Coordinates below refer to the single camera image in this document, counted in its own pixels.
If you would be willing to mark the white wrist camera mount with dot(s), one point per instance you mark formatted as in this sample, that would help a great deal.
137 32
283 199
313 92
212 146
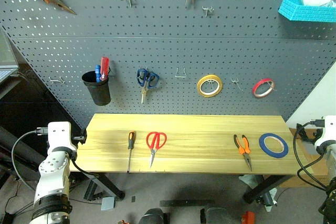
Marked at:
60 137
328 133

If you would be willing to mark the red small object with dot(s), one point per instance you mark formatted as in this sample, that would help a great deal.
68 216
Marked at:
248 218

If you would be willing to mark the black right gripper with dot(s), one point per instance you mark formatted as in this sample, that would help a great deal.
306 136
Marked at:
306 135

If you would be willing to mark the black flat bar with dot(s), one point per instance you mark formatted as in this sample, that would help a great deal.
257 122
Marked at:
186 203

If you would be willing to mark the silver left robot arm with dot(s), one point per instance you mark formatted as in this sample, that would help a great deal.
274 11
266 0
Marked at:
53 167

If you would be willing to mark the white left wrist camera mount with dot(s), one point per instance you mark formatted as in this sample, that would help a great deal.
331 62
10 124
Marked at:
60 137

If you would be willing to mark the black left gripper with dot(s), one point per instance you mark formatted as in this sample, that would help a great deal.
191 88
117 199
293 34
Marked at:
78 132

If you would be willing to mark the yellow tape roll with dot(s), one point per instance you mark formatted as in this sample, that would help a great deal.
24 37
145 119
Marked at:
200 90

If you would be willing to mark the red tape roll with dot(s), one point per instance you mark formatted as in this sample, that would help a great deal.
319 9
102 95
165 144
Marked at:
257 87

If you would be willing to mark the blue tape roll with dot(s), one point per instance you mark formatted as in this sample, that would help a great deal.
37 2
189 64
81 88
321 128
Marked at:
263 147

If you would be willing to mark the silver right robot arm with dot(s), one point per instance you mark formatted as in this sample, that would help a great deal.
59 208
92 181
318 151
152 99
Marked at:
330 155

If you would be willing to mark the grey laptop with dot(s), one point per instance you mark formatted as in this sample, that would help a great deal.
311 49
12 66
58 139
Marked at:
5 64

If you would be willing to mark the grey metal pegboard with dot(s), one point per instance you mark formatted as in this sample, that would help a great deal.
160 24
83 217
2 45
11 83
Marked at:
168 43

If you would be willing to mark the black plastic holder cup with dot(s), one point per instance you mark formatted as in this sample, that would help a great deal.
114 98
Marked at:
98 91

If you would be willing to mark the turquoise plastic bin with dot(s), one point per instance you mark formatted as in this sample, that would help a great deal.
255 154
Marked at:
307 11

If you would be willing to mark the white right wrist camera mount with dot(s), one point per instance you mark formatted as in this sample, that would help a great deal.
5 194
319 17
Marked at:
328 133

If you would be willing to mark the small orange black long-nose pliers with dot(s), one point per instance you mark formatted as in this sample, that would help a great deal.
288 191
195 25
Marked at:
245 146

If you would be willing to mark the black table leg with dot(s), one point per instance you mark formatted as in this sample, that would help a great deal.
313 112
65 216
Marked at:
111 186
265 187

